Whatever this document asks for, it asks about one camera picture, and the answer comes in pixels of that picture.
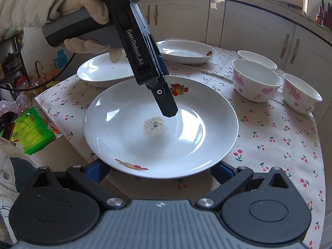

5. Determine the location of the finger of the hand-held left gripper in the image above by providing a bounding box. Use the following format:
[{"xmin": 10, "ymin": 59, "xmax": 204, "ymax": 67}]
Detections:
[
  {"xmin": 146, "ymin": 78, "xmax": 179, "ymax": 118},
  {"xmin": 145, "ymin": 28, "xmax": 168, "ymax": 83}
]

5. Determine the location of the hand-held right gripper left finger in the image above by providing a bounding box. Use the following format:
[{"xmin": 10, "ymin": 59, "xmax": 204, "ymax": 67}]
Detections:
[{"xmin": 32, "ymin": 158, "xmax": 124, "ymax": 211}]

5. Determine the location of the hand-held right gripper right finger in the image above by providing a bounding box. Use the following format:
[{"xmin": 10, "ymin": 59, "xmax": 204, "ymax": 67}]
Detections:
[{"xmin": 195, "ymin": 161, "xmax": 292, "ymax": 210}]

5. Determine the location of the white round fruit-print plate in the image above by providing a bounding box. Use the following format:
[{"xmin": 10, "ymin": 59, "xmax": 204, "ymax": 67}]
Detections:
[{"xmin": 83, "ymin": 75, "xmax": 239, "ymax": 179}]

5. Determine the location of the white pink-flowered bowl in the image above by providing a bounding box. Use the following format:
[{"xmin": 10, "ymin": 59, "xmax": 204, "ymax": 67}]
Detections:
[
  {"xmin": 237, "ymin": 50, "xmax": 278, "ymax": 69},
  {"xmin": 232, "ymin": 59, "xmax": 283, "ymax": 103},
  {"xmin": 282, "ymin": 73, "xmax": 323, "ymax": 115}
]

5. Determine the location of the person's left forearm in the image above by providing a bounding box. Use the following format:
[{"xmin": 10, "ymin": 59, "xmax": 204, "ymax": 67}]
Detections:
[{"xmin": 0, "ymin": 0, "xmax": 90, "ymax": 29}]

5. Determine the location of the person's left hand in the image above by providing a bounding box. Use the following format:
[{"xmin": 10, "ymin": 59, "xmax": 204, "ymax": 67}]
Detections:
[{"xmin": 48, "ymin": 0, "xmax": 123, "ymax": 64}]

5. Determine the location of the white cabinet door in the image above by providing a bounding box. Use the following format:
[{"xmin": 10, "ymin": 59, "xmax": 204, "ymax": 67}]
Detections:
[
  {"xmin": 292, "ymin": 26, "xmax": 332, "ymax": 115},
  {"xmin": 137, "ymin": 0, "xmax": 153, "ymax": 42},
  {"xmin": 153, "ymin": 0, "xmax": 211, "ymax": 45},
  {"xmin": 222, "ymin": 0, "xmax": 297, "ymax": 65}
]

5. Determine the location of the grey food residue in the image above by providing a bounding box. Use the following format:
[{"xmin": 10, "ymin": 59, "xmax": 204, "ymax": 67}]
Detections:
[{"xmin": 143, "ymin": 117, "xmax": 167, "ymax": 137}]

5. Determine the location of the white oval fruit-print plate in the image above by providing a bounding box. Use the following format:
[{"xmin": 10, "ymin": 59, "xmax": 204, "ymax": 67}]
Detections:
[{"xmin": 156, "ymin": 40, "xmax": 217, "ymax": 64}]

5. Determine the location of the cherry-print tablecloth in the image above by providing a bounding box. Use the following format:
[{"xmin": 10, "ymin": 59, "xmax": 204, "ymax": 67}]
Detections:
[{"xmin": 34, "ymin": 40, "xmax": 326, "ymax": 249}]

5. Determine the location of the blue plastic bottle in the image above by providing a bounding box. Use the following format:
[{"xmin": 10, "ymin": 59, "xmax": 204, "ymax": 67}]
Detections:
[{"xmin": 54, "ymin": 49, "xmax": 68, "ymax": 69}]

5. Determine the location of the green plastic packet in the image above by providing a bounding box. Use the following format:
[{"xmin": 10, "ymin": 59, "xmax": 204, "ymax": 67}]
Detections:
[{"xmin": 12, "ymin": 106, "xmax": 57, "ymax": 156}]

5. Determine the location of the person's white jacket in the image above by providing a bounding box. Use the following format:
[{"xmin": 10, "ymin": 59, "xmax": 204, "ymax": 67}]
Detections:
[{"xmin": 0, "ymin": 137, "xmax": 35, "ymax": 243}]

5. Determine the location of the dark red packet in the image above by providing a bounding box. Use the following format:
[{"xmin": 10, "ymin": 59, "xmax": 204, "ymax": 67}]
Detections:
[{"xmin": 0, "ymin": 111, "xmax": 16, "ymax": 137}]

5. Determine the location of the clear plastic bag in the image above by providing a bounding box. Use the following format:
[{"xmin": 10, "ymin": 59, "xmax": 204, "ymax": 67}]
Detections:
[{"xmin": 0, "ymin": 93, "xmax": 35, "ymax": 116}]

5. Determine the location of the black metal shelf rack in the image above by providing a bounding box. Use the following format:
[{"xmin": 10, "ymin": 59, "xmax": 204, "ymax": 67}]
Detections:
[{"xmin": 0, "ymin": 34, "xmax": 28, "ymax": 82}]

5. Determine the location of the red-lidded jar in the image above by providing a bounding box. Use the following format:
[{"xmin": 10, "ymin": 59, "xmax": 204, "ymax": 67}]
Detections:
[{"xmin": 14, "ymin": 75, "xmax": 29, "ymax": 90}]

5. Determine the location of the knife block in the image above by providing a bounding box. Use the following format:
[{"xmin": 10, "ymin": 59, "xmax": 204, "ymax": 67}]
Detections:
[{"xmin": 315, "ymin": 0, "xmax": 328, "ymax": 27}]

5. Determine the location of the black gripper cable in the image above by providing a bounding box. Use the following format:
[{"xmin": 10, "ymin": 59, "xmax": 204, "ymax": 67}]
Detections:
[{"xmin": 0, "ymin": 52, "xmax": 76, "ymax": 92}]

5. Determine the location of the wicker basket handle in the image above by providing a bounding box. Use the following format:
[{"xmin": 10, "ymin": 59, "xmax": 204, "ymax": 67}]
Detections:
[{"xmin": 34, "ymin": 60, "xmax": 46, "ymax": 84}]

